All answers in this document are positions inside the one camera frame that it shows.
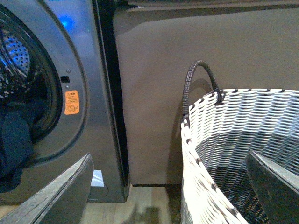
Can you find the orange warning sticker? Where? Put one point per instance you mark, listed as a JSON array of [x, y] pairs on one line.
[[71, 102]]

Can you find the grey front-load washing machine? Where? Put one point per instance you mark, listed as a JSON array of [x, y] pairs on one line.
[[65, 35]]

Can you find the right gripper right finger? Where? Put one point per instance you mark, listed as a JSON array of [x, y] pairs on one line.
[[277, 188]]

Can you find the grey cabinet panel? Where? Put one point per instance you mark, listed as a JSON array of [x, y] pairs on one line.
[[252, 45]]

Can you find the white woven laundry basket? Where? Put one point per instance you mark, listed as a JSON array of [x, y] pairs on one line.
[[218, 132]]

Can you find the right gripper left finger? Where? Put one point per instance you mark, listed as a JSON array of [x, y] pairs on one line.
[[62, 201]]

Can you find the black basket handle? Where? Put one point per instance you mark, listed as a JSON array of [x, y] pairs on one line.
[[188, 80]]

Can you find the dark blue garment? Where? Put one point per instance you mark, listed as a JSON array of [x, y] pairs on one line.
[[15, 141]]

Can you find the steel washing drum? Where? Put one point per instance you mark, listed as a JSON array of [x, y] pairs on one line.
[[21, 71]]

